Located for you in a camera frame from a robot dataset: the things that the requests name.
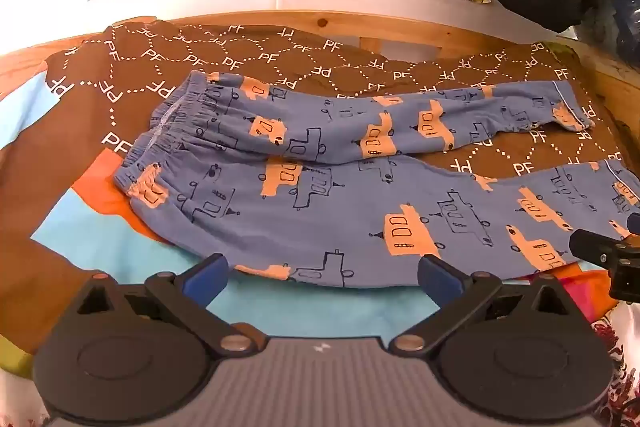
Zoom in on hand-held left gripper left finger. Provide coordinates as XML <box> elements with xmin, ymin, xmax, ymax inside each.
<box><xmin>73</xmin><ymin>253</ymin><xmax>258</xmax><ymax>356</ymax></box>

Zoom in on brown printed blanket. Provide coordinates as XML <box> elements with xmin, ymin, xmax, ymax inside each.
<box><xmin>0</xmin><ymin>20</ymin><xmax>632</xmax><ymax>383</ymax></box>

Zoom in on wooden bed frame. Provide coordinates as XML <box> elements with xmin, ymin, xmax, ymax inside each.
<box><xmin>0</xmin><ymin>9</ymin><xmax>640</xmax><ymax>124</ymax></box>

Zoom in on blue printed pants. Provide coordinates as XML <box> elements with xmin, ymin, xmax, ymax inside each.
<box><xmin>113</xmin><ymin>71</ymin><xmax>640</xmax><ymax>290</ymax></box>

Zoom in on white floral bedsheet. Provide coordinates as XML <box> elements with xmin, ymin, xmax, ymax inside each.
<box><xmin>590</xmin><ymin>302</ymin><xmax>640</xmax><ymax>427</ymax></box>

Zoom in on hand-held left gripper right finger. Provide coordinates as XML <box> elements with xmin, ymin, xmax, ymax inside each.
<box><xmin>390</xmin><ymin>255</ymin><xmax>569</xmax><ymax>355</ymax></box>

